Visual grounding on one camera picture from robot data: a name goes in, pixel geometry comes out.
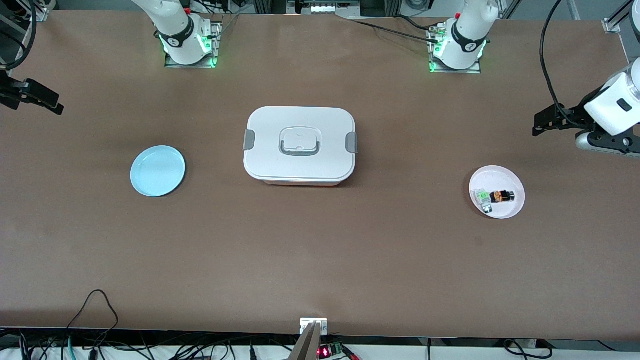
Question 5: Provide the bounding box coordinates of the pale pink round plate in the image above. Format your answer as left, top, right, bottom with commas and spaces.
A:
469, 165, 526, 220

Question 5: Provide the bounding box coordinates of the light blue round plate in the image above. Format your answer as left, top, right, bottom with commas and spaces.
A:
130, 145, 186, 198

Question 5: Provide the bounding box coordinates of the white lidded storage box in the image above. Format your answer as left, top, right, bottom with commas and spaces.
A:
243, 106, 359, 187

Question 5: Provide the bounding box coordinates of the circuit board with red light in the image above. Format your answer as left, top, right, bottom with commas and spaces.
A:
318, 341, 346, 360

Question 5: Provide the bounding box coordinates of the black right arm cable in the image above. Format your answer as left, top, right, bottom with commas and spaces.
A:
0, 0, 40, 71

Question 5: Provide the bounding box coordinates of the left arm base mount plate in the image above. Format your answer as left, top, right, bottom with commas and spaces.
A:
427, 25, 482, 74

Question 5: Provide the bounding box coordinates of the black cable on table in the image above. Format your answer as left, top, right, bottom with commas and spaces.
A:
350, 19, 441, 43

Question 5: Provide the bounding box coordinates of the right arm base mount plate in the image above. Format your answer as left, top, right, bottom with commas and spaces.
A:
165, 20, 223, 68

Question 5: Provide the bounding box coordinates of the thin black looped cable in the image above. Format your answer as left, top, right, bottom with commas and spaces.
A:
67, 289, 120, 346

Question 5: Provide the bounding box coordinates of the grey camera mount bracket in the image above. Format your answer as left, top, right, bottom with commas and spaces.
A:
289, 318, 329, 360

